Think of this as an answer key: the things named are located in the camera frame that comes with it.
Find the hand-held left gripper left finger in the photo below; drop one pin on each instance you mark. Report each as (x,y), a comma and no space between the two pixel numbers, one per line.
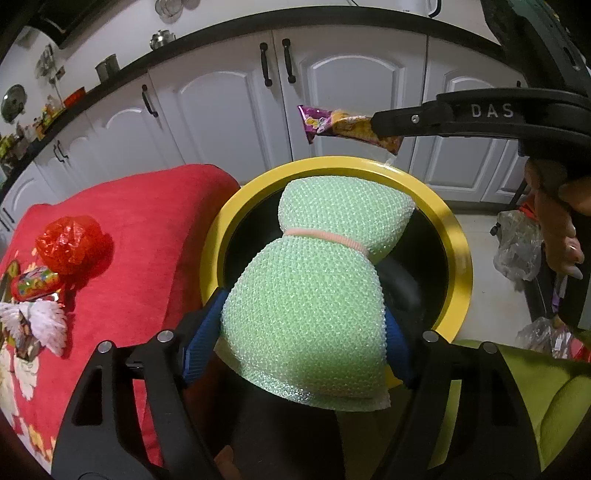
(203,341)

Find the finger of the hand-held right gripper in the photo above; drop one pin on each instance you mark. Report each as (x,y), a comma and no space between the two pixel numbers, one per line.
(461,117)

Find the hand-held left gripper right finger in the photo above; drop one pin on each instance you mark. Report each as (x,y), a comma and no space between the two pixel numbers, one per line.
(399,355)

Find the green bubble wrap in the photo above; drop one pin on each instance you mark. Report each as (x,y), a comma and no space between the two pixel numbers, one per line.
(300,304)

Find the purple snack packet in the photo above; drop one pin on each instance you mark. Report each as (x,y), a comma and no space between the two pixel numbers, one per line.
(344,125)

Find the yellow rimmed trash bin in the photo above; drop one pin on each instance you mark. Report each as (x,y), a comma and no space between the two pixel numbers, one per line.
(351,168)

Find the person's right hand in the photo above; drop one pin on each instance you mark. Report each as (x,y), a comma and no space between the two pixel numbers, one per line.
(558,230)

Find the red floral blanket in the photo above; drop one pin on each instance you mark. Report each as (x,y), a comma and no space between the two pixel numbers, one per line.
(138,240)

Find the lime green stool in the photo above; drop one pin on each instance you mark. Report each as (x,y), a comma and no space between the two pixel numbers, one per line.
(531,397)

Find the clear plastic bag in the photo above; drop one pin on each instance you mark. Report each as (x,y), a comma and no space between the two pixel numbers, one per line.
(545,339)
(517,244)

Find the red plastic bag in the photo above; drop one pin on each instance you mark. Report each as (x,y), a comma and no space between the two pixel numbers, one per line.
(74,244)

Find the red green candy packet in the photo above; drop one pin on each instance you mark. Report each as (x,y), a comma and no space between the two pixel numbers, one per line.
(36,282)

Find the white base cabinets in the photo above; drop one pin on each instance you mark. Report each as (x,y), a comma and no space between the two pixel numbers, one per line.
(221,115)

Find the group of oil bottles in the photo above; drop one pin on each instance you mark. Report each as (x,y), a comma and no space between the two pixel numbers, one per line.
(53,110)

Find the red bowl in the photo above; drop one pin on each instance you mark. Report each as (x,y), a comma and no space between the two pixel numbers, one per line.
(75,96)

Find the black kitchen countertop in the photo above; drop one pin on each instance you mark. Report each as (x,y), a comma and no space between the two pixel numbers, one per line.
(184,48)

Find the small metal teapot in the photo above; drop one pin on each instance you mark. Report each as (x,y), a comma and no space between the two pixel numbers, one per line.
(161,40)

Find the glass pot lid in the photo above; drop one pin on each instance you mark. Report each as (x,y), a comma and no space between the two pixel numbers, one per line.
(13,104)

